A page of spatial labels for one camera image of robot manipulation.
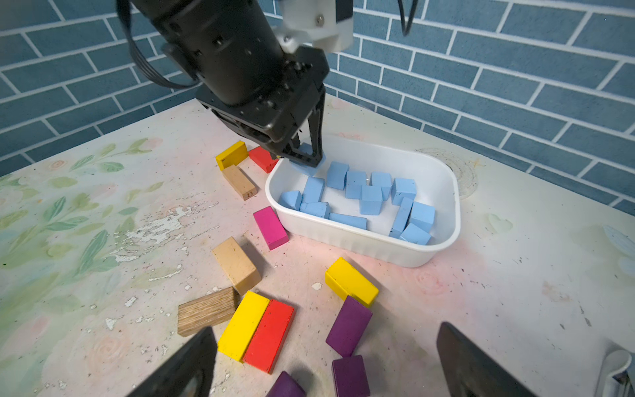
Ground purple cylinder block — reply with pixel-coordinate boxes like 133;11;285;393
266;372;307;397

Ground white tape roll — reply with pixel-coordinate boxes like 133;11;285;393
416;147;479;199

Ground long yellow block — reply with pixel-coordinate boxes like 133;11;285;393
216;141;249;170

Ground small purple cube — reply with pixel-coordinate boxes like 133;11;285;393
332;355;370;397

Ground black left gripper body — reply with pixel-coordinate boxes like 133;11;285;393
132;1;329;158

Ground magenta rectangular block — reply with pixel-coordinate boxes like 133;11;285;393
253;207;289;251

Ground light blue block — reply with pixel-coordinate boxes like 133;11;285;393
391;178;417;206

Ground dark wood block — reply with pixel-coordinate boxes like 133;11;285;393
177;287;240;337

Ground light wood square block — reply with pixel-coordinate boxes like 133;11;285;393
213;237;261;296

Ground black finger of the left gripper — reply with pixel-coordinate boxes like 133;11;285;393
284;91;326;168

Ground white plastic tub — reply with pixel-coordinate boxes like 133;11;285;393
264;137;461;268

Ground natural wood plank block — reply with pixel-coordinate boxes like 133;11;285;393
222;165;258;201

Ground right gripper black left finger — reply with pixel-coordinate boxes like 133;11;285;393
128;327;218;397

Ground yellow block near tub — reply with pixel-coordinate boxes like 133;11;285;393
325;257;379;309

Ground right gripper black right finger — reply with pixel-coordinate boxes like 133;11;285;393
437;322;535;397

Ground red rectangular block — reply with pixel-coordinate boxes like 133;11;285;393
248;147;279;174

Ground purple wedge block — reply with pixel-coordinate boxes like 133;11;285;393
326;296;373;357

